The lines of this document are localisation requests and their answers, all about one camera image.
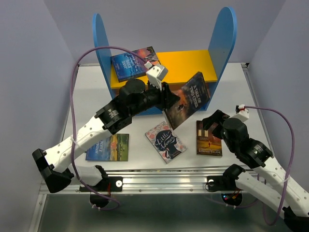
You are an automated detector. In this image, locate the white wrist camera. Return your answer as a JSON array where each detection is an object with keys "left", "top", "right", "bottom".
[
  {"left": 235, "top": 104, "right": 249, "bottom": 122},
  {"left": 144, "top": 61, "right": 168, "bottom": 91}
]

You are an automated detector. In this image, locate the A Tale of Two Cities book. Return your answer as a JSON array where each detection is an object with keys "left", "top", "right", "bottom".
[{"left": 165, "top": 72, "right": 210, "bottom": 130}]

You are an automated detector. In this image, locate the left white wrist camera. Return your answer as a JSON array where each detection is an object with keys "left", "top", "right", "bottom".
[{"left": 144, "top": 61, "right": 168, "bottom": 91}]

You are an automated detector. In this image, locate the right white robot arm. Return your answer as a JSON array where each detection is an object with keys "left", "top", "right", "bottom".
[{"left": 202, "top": 105, "right": 309, "bottom": 232}]

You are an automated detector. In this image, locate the Little Women book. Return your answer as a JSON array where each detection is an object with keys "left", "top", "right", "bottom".
[{"left": 145, "top": 121, "right": 187, "bottom": 164}]

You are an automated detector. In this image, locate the blue and yellow wooden bookshelf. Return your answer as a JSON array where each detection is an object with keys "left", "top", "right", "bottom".
[{"left": 92, "top": 6, "right": 238, "bottom": 116}]

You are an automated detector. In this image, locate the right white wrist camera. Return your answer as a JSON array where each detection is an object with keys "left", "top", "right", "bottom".
[{"left": 235, "top": 104, "right": 249, "bottom": 122}]

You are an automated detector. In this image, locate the aluminium rail frame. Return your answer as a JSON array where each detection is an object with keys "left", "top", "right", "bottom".
[{"left": 40, "top": 63, "right": 295, "bottom": 194}]

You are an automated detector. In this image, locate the Jane Eyre blue book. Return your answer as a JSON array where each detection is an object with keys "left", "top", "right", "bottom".
[{"left": 111, "top": 46, "right": 161, "bottom": 82}]

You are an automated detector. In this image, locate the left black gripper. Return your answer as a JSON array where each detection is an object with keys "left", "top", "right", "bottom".
[{"left": 129, "top": 78, "right": 181, "bottom": 116}]

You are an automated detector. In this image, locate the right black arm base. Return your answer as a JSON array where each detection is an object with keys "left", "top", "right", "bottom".
[{"left": 204, "top": 175, "right": 255, "bottom": 209}]

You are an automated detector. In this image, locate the Animal Farm book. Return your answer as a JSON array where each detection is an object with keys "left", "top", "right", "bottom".
[{"left": 85, "top": 134, "right": 129, "bottom": 161}]

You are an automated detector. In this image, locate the Edward Rulane brown book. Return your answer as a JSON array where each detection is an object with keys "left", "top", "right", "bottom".
[{"left": 196, "top": 120, "right": 222, "bottom": 157}]

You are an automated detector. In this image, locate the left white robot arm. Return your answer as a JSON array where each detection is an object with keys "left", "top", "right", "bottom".
[{"left": 32, "top": 79, "right": 180, "bottom": 193}]

